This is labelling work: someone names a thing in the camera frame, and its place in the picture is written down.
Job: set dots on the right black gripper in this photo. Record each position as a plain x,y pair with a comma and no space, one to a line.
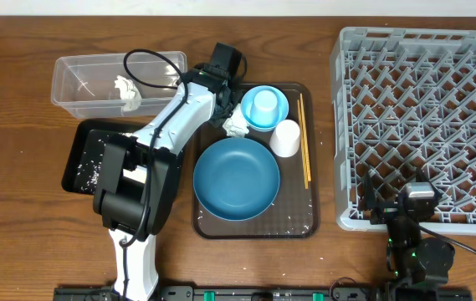
392,211

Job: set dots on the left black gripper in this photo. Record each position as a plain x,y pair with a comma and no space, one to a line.
226,105

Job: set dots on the white tissue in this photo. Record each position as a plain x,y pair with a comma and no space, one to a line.
236,125
128,93

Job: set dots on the dark blue plate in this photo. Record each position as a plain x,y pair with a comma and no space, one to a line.
236,179

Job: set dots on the pile of white rice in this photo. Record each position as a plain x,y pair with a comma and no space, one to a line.
85,161

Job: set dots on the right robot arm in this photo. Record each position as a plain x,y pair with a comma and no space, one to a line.
420,264

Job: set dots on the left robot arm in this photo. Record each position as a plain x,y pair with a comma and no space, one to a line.
133,231

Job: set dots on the grey dishwasher rack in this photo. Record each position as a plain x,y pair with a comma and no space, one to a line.
405,101

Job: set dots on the black waste tray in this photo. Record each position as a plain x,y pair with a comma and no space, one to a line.
124,182

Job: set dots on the light blue bowl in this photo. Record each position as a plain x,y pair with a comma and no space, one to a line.
247,100

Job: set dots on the light blue cup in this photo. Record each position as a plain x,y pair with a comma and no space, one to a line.
264,110

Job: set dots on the right wooden chopstick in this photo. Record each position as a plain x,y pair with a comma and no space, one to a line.
305,138

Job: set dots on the wooden chopstick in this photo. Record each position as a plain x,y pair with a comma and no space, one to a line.
305,138
302,146

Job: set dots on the left wooden chopstick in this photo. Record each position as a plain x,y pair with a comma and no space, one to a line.
302,146

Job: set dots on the pink cup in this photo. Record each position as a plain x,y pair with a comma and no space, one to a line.
285,140

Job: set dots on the brown serving tray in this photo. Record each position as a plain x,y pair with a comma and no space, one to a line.
295,213

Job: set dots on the clear plastic bin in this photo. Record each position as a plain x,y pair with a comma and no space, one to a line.
85,85

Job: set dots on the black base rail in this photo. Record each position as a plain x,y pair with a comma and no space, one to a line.
179,293

